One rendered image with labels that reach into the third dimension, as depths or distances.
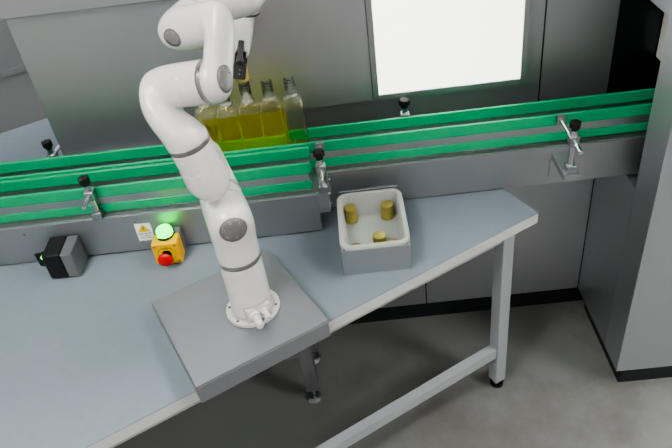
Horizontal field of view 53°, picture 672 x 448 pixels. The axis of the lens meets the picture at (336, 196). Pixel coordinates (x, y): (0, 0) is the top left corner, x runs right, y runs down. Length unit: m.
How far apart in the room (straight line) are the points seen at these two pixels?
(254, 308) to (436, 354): 1.09
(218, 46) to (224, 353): 0.66
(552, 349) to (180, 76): 1.71
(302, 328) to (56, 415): 0.56
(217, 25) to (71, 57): 0.78
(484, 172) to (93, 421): 1.15
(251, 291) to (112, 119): 0.78
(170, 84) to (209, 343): 0.59
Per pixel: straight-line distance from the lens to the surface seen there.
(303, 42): 1.84
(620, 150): 1.99
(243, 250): 1.43
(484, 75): 1.95
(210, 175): 1.33
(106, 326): 1.76
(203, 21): 1.29
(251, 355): 1.50
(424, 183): 1.88
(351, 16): 1.82
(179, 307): 1.67
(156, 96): 1.31
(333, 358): 2.50
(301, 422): 2.36
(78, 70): 2.01
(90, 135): 2.11
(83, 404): 1.62
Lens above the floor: 1.93
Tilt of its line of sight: 37 degrees down
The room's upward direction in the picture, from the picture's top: 8 degrees counter-clockwise
